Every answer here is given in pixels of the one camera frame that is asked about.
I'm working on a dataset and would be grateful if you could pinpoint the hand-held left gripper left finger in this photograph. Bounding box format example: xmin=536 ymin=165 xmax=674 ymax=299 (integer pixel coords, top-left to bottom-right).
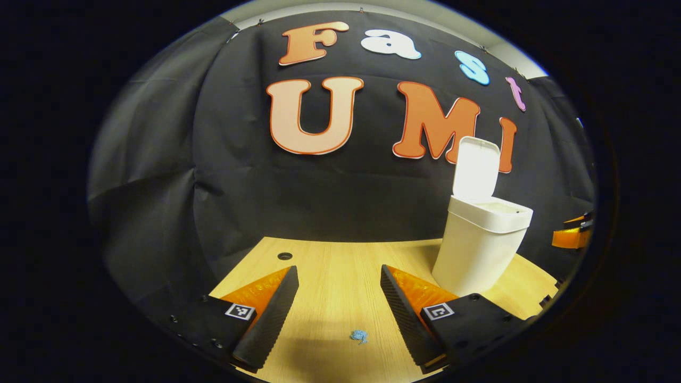
xmin=160 ymin=265 xmax=300 ymax=372

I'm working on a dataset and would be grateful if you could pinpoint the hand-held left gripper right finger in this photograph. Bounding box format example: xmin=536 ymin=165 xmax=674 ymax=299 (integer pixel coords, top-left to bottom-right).
xmin=380 ymin=264 xmax=533 ymax=374

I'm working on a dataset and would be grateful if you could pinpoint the white desktop garbage bin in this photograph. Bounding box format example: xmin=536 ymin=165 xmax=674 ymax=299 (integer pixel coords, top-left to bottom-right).
xmin=431 ymin=136 xmax=534 ymax=297

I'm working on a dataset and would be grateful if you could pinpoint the wooden desktop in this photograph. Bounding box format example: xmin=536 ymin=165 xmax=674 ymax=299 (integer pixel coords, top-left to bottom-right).
xmin=209 ymin=237 xmax=559 ymax=383

